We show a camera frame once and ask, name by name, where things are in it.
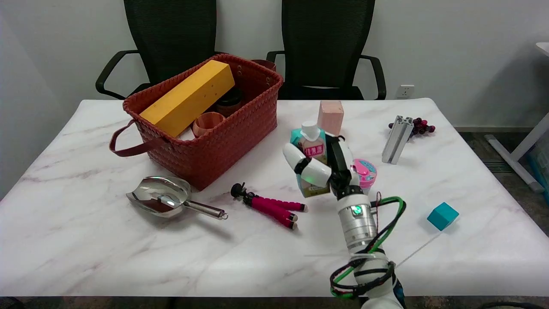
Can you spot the black mesh office chair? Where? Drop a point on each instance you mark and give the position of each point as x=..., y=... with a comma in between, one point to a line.
x=171, y=38
x=326, y=43

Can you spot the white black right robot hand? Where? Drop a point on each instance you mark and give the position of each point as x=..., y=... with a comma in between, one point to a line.
x=342, y=171

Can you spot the yellow rectangular block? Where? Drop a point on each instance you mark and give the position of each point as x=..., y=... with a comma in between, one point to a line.
x=188, y=101

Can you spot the pink black mini tripod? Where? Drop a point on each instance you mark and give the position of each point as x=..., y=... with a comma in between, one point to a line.
x=270, y=206

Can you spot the teal cube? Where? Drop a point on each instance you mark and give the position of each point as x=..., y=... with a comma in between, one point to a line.
x=441, y=216

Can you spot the blue bin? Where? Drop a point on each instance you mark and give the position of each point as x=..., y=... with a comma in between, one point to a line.
x=541, y=165

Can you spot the dark round bowl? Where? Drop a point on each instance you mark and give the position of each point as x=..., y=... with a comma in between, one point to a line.
x=229, y=102

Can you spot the round container pink lid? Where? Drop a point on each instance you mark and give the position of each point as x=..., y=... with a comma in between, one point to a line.
x=366, y=169

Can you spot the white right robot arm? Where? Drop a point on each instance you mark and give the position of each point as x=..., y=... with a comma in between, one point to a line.
x=358, y=223

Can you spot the red woven basket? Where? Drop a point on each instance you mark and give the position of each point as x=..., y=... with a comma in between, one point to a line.
x=223, y=146

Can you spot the silver aluminium extrusion profile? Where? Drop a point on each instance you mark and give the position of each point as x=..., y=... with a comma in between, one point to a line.
x=396, y=139

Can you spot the shiny metal scoop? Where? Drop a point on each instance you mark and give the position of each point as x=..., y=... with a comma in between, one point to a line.
x=161, y=195

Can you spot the white desk frame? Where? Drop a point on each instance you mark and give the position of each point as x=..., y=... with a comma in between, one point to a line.
x=521, y=150

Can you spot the pink wooden block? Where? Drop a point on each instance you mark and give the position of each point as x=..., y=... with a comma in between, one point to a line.
x=330, y=116

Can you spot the white wall socket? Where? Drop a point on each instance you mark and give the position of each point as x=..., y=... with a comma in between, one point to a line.
x=405, y=91

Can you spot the purple grape bunch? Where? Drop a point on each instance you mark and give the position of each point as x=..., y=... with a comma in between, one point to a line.
x=422, y=126

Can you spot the copper coloured cup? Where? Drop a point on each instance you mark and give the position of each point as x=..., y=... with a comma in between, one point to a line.
x=208, y=122

